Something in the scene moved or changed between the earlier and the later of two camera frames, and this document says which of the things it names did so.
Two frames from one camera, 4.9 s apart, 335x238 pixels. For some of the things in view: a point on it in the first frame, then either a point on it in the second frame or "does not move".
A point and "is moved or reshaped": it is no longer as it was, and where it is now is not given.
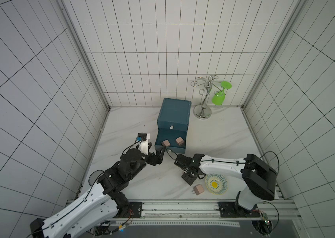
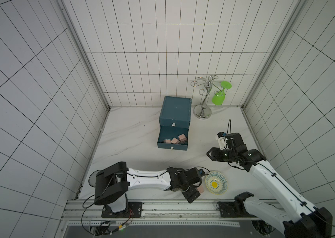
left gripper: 159,157 -> 189,195
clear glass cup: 93,176 does not move
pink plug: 198,189 does not move
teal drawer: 163,134 is moved or reshaped
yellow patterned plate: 216,184 does not move
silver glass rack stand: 203,112 does not move
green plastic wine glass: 218,98 does not move
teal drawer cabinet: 174,114 does not move
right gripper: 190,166 -> 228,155
